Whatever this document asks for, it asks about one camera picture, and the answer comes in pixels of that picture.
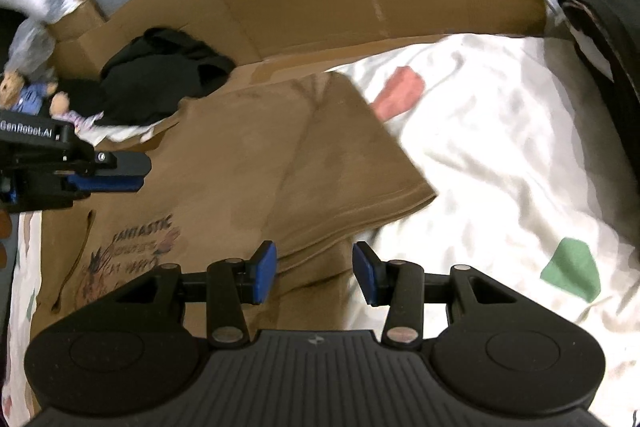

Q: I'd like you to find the teddy bear in blue uniform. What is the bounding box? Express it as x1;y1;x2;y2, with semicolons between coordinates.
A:
0;68;72;118

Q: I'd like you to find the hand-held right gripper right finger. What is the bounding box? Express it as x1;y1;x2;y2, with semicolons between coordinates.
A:
352;241;534;350

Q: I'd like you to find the brown printed t-shirt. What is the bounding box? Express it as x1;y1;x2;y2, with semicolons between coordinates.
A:
37;71;439;340

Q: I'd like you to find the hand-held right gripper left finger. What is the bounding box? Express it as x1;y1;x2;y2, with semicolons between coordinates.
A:
99;240;279;350

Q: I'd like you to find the white patterned bedsheet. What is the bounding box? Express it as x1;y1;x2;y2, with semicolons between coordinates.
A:
0;32;640;427

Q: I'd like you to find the black folded garment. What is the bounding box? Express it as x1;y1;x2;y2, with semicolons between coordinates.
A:
556;0;640;188

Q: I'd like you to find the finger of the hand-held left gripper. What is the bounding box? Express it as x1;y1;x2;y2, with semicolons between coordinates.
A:
66;151;153;196

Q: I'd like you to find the clear plastic bag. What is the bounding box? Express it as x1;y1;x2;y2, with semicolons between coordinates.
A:
4;16;57;78

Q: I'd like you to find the black crumpled clothing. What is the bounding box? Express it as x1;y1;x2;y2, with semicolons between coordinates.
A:
64;26;237;128

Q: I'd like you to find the doll in floral dress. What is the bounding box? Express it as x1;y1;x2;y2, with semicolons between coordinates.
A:
64;108;107;134

